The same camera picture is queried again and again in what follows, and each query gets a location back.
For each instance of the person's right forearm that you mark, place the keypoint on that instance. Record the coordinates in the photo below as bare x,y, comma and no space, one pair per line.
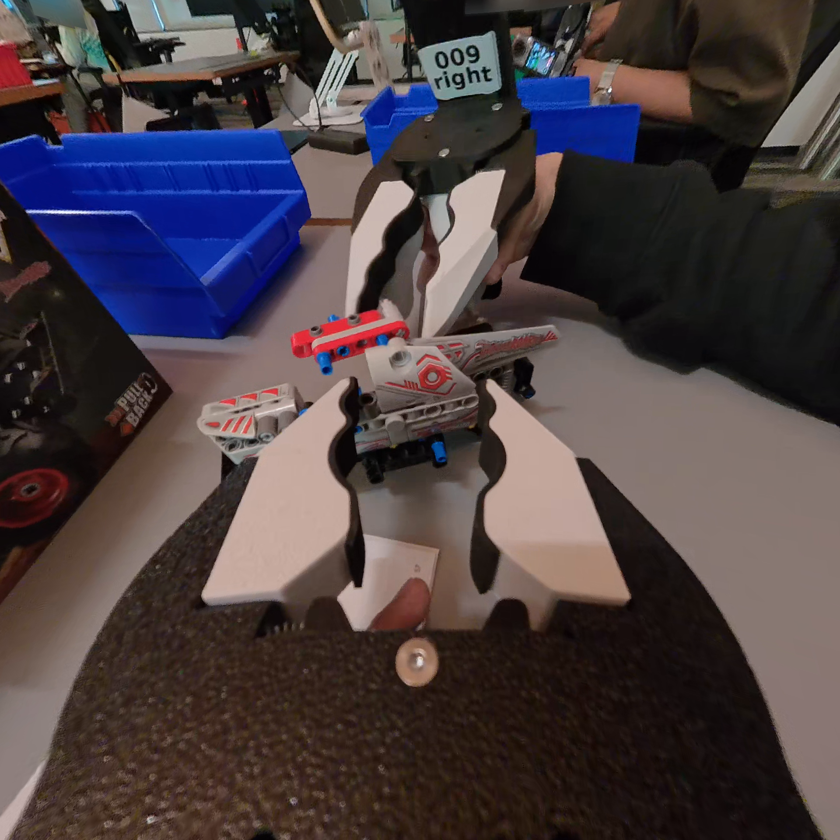
689,275

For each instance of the black toy set box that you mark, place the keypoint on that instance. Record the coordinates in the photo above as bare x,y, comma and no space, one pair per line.
59,394

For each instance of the large blue storage bin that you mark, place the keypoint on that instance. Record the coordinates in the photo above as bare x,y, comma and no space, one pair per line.
164,216

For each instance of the pale cardboard sheet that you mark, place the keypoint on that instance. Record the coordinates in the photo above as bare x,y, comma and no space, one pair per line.
144,113

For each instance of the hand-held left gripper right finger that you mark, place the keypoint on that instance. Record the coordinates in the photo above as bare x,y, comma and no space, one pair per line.
551,525

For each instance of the person's left hand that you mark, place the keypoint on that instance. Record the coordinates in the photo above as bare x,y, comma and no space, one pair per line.
403,607

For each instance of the black curved plywood board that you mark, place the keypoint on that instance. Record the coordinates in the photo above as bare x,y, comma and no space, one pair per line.
328,29

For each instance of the red bin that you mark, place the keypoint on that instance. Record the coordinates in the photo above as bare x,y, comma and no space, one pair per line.
14,65

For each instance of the grey red toy truck model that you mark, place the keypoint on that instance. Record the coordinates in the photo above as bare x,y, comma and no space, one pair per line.
426,377

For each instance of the small blue storage bin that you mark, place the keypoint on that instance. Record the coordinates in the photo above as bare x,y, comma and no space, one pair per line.
577,124

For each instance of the red toy beam assembly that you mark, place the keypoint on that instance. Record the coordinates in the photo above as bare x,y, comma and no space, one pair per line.
341,331

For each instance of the white laptop stand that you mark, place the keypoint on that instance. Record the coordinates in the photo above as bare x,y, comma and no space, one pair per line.
334,82

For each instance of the person's right hand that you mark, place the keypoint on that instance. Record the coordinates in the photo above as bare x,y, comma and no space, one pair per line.
522,223

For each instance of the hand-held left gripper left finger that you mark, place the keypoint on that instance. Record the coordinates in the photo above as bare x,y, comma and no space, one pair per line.
282,525

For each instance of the black rectangular device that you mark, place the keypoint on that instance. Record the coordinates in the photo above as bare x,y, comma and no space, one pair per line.
338,141

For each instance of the white instruction booklet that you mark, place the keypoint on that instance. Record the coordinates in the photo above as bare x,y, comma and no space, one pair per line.
387,564

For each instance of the printed paper strip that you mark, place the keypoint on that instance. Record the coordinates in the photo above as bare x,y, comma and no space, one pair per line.
374,52

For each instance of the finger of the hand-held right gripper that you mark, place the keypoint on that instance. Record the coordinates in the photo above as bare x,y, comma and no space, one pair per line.
374,243
469,249

